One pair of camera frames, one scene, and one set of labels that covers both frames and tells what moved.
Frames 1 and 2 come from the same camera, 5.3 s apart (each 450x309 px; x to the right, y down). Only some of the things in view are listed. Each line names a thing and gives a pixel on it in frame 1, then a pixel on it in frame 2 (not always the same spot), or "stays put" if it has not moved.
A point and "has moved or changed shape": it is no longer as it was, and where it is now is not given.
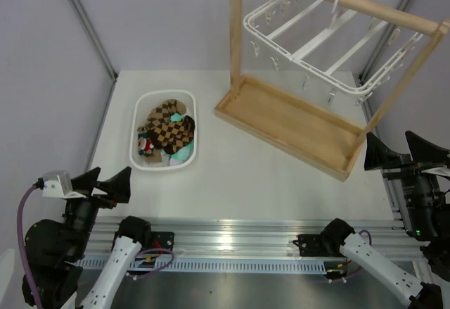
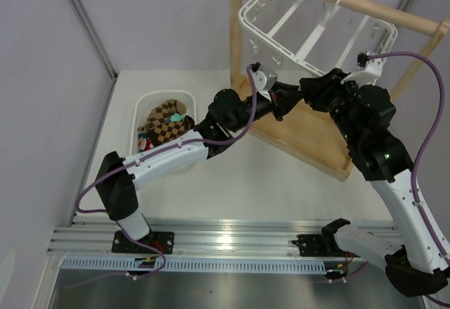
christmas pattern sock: (145, 146) stays put
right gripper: (425, 156) -> (317, 89)
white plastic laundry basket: (142, 102) stays put
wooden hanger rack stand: (319, 141) stays put
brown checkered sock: (173, 136) stays put
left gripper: (117, 188) -> (282, 99)
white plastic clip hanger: (312, 34) has moved or changed shape
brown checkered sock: (161, 115) stays put
